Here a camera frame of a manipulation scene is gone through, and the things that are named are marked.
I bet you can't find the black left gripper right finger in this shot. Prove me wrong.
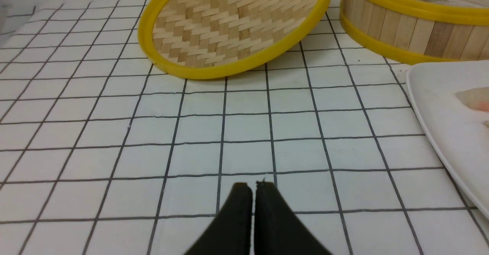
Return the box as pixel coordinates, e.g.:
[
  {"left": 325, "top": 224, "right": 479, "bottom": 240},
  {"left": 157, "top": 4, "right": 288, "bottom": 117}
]
[{"left": 254, "top": 181, "right": 331, "bottom": 255}]

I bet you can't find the yellow-rimmed bamboo steamer basket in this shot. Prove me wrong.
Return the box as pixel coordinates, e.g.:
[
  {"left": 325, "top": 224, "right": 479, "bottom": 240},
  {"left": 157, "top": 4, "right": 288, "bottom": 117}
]
[{"left": 340, "top": 0, "right": 489, "bottom": 65}]

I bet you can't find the white dumpling steamer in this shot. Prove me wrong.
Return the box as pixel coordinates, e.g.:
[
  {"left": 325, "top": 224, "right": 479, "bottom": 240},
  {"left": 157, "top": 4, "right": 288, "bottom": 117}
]
[{"left": 455, "top": 87, "right": 489, "bottom": 112}]

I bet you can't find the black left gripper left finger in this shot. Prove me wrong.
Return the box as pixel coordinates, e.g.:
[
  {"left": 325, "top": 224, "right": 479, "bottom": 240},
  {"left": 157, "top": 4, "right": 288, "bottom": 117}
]
[{"left": 185, "top": 182, "right": 253, "bottom": 255}]

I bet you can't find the yellow-rimmed bamboo steamer lid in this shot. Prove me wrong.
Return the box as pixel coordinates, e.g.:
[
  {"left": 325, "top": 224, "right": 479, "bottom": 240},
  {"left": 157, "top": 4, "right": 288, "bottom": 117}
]
[{"left": 138, "top": 0, "right": 330, "bottom": 80}]

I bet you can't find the white square plate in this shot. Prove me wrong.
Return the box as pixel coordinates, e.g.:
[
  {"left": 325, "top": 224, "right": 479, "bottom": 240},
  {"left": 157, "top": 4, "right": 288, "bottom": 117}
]
[{"left": 406, "top": 60, "right": 489, "bottom": 216}]

